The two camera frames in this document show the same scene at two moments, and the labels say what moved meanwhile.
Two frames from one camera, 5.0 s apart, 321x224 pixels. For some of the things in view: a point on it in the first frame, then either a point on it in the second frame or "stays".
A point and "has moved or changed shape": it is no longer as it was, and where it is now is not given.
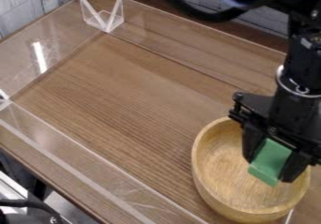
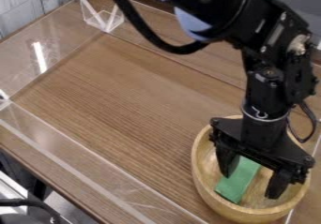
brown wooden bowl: x=228 y=186 stays
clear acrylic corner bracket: x=107 y=22 stays
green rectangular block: x=268 y=166 has moved or changed shape
